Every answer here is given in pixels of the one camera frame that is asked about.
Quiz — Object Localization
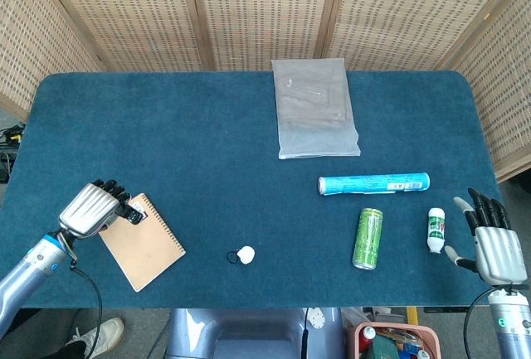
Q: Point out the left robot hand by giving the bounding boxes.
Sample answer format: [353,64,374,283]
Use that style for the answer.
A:
[57,178,144,240]

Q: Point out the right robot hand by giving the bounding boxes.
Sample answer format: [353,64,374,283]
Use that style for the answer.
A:
[444,187,529,286]

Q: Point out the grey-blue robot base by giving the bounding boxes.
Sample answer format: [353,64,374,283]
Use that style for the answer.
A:
[164,307,343,359]

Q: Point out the tan spiral notebook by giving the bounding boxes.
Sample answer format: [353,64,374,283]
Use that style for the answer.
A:
[97,192,187,293]

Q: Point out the small white bottle green label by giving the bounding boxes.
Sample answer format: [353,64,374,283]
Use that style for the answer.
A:
[426,207,447,255]

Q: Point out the white sneaker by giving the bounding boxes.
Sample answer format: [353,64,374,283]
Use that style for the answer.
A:
[66,317,125,356]

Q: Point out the green drink can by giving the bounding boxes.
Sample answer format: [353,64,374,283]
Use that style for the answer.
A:
[352,207,384,271]

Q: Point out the pink plastic basket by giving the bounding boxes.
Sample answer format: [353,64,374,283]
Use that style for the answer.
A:
[345,321,442,359]

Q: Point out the light blue tube package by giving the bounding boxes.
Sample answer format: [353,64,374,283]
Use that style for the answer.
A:
[318,172,431,197]

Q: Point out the white ball with black loop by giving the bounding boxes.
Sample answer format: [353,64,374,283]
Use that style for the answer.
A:
[226,245,256,266]

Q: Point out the blue table mat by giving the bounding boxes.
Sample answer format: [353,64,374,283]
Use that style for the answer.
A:
[0,70,526,309]

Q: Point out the clear plastic zip bag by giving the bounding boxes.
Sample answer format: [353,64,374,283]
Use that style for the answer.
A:
[270,57,362,161]

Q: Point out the woven bamboo folding screen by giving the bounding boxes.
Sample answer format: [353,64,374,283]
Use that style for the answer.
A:
[0,0,531,183]

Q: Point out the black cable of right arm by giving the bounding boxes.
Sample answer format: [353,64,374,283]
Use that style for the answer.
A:
[461,286,499,359]

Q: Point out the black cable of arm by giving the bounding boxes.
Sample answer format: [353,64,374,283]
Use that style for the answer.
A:
[461,286,499,359]
[68,261,104,359]

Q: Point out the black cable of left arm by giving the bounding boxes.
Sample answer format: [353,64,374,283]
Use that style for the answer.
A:
[68,261,104,359]

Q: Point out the black and yellow cables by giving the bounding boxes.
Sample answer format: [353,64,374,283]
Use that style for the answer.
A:
[0,123,27,182]

